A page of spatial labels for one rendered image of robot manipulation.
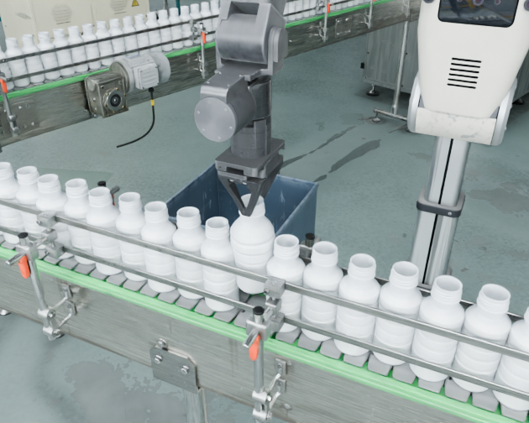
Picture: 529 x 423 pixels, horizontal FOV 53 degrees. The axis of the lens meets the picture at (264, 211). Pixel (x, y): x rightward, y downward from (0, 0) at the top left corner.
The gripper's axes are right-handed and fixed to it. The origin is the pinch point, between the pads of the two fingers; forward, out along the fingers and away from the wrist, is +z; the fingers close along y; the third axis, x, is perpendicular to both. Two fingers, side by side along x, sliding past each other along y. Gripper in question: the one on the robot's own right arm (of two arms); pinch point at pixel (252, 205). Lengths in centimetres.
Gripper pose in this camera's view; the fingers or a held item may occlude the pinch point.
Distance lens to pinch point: 80.1
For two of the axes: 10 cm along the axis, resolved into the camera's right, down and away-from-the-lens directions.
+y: -4.2, 4.8, -7.7
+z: 0.0, 8.5, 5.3
